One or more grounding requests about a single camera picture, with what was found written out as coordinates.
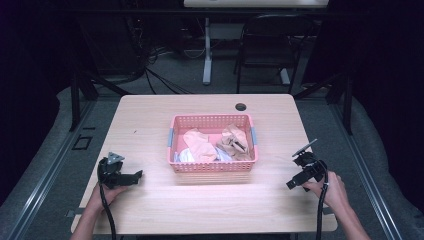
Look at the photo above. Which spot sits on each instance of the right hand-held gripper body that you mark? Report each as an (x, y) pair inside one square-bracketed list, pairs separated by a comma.
[(310, 165)]

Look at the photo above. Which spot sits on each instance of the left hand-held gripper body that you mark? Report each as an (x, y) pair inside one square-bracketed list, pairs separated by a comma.
[(110, 171)]

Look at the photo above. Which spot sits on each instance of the person's left hand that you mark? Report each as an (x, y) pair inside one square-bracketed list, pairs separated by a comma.
[(111, 193)]

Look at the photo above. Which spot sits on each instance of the person's right hand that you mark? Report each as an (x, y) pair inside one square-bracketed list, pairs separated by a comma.
[(330, 191)]

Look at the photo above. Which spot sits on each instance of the white cloth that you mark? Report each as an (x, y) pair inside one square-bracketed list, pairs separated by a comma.
[(185, 156)]

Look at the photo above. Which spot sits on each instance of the pink sock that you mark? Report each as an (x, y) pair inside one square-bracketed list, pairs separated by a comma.
[(200, 145)]

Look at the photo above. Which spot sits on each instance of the beige crumpled cloth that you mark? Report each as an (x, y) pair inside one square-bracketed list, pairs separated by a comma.
[(235, 141)]

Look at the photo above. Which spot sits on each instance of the black metal stand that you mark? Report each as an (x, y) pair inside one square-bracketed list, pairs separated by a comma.
[(343, 100), (80, 96)]

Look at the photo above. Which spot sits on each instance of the light blue cloth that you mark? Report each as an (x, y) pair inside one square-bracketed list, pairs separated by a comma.
[(222, 156)]

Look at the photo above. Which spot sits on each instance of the pink plastic basket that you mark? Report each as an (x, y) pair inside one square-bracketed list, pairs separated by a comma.
[(213, 123)]

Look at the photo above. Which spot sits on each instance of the black metal chair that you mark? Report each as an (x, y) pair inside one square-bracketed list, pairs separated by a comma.
[(266, 50)]

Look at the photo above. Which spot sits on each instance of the white desk leg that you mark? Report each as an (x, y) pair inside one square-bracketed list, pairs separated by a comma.
[(207, 53)]

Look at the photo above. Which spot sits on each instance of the metal floor rail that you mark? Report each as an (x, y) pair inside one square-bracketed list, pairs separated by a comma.
[(46, 173), (363, 170)]

